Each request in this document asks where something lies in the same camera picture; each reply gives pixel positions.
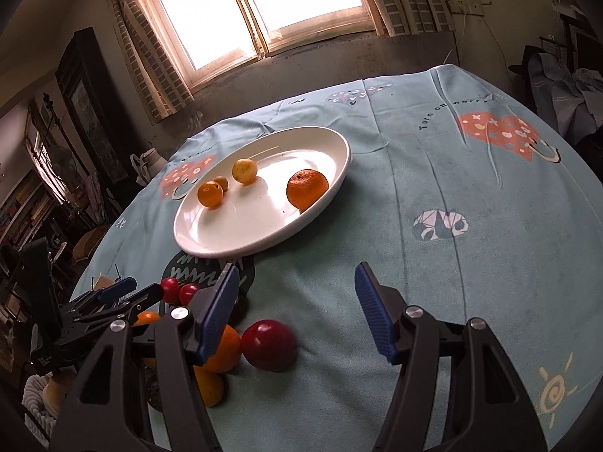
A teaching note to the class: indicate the small orange kumquat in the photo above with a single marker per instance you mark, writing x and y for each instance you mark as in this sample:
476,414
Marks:
210,194

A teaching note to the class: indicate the wall outlet with cable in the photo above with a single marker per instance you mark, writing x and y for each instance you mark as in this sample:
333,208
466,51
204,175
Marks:
465,8

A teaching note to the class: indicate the light blue patterned tablecloth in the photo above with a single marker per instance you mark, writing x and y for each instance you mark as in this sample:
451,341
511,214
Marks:
457,195

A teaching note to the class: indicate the small brown longan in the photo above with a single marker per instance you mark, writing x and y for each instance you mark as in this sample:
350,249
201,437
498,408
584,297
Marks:
223,182

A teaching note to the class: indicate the yellow round fruit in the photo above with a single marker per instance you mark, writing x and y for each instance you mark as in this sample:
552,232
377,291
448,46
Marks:
244,171

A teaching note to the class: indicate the red cherry tomato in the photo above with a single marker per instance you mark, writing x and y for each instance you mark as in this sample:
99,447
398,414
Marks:
187,293
171,291

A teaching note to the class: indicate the left brick-pattern curtain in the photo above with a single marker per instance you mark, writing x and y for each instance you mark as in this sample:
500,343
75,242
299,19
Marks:
158,83

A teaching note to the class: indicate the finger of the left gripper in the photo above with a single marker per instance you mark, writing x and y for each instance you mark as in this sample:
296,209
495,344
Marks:
109,294
85,319

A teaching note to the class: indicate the white oval plate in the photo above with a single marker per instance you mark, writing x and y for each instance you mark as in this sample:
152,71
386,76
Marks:
253,218

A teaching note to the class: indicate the large smooth orange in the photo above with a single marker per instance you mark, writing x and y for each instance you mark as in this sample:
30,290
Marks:
146,317

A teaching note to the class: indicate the window with bright light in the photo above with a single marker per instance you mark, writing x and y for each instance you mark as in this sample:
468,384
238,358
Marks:
206,38

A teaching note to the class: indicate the bumpy mandarin orange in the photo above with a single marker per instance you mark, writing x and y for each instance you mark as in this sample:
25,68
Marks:
305,187

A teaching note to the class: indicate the orange tangerine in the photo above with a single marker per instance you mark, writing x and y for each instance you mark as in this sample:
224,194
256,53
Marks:
211,386

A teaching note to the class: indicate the pile of blue clothes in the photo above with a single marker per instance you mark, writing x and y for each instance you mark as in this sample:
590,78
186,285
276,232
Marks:
569,102

